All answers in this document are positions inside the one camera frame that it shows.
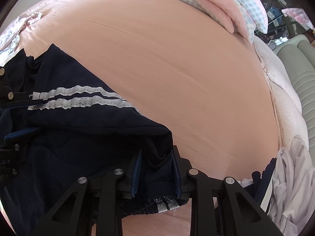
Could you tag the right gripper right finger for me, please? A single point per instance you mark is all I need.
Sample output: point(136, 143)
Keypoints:
point(219, 207)

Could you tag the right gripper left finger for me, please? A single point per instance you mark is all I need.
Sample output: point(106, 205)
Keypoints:
point(92, 202)

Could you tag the navy shorts with white stripes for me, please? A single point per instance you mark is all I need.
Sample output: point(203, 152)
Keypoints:
point(77, 126)

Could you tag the white and navy clothes pile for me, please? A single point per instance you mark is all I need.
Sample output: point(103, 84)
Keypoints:
point(285, 189)

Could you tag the white cartoon print pajamas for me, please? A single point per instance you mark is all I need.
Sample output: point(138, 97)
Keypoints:
point(10, 38)

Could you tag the grey green padded headboard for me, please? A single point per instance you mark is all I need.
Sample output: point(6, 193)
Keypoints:
point(297, 55)

